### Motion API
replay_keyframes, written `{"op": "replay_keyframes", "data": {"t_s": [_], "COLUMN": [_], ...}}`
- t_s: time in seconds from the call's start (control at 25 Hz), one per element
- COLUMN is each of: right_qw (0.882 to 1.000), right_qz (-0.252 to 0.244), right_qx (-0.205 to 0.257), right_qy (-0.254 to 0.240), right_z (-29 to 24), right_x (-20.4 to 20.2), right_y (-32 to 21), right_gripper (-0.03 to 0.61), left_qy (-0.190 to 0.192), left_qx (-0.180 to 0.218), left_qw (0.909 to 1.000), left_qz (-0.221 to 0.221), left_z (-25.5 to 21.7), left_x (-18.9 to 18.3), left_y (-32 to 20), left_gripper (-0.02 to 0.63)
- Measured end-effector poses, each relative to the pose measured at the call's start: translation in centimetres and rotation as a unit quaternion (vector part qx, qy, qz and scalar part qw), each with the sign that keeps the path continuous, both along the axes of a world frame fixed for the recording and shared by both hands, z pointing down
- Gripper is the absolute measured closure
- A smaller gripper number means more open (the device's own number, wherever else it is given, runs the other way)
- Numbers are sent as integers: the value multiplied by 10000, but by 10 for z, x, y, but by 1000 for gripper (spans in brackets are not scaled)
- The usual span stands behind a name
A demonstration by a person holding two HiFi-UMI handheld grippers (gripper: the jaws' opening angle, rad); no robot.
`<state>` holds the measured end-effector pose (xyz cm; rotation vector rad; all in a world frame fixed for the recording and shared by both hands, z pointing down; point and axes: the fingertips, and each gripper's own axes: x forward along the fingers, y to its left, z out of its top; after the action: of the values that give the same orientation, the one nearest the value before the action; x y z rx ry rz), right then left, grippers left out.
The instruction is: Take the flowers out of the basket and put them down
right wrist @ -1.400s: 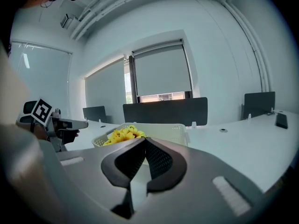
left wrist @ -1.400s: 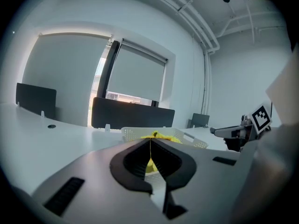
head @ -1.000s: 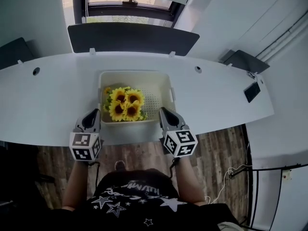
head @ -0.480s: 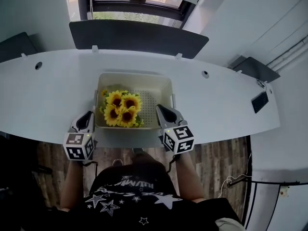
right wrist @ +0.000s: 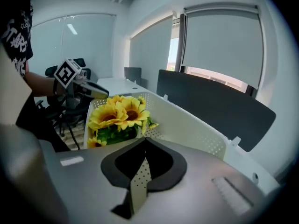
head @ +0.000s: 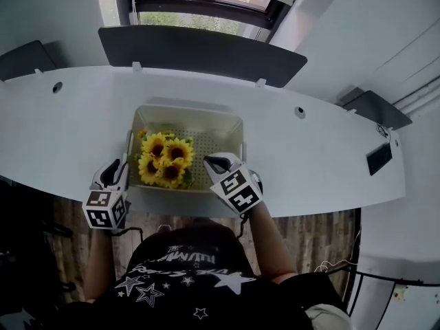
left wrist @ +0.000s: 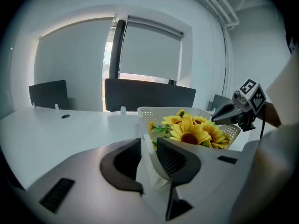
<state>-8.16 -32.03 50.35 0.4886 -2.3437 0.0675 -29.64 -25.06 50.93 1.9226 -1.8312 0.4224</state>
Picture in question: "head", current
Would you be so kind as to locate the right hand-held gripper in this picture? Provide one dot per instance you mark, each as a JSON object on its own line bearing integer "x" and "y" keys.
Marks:
{"x": 237, "y": 191}

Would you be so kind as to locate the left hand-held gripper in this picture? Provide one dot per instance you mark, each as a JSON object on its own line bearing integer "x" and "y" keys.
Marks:
{"x": 101, "y": 210}

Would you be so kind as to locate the cream perforated plastic basket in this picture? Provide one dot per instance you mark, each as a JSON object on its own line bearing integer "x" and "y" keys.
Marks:
{"x": 213, "y": 132}

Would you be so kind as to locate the yellow sunflower bouquet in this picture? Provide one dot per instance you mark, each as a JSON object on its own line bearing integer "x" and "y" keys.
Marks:
{"x": 166, "y": 160}

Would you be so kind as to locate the person's right forearm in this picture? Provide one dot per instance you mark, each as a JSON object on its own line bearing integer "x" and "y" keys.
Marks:
{"x": 271, "y": 246}

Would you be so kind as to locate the person's left forearm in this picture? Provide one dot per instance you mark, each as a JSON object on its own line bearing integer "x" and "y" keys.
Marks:
{"x": 98, "y": 263}

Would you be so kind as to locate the long white desk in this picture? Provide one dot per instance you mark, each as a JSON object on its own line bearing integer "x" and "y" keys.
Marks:
{"x": 309, "y": 167}

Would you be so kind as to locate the black office chair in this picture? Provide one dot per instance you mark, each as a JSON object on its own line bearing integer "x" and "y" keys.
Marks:
{"x": 31, "y": 253}

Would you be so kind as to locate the wide dark desk divider panel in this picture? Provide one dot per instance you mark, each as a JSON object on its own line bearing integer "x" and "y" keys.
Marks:
{"x": 192, "y": 52}

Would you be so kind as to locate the black star-print t-shirt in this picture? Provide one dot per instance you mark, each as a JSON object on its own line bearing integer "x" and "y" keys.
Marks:
{"x": 206, "y": 287}

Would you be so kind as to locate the dark-framed window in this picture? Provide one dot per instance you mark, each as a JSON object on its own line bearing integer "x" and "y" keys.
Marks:
{"x": 192, "y": 16}

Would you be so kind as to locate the black metal partition frame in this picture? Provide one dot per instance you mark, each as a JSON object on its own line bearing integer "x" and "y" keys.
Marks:
{"x": 378, "y": 277}

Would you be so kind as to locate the white wall conduit pipes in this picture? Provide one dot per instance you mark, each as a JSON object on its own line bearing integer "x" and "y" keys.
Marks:
{"x": 419, "y": 96}

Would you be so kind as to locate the wall box with red button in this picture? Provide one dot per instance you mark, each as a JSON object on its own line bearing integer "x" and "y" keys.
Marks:
{"x": 399, "y": 293}

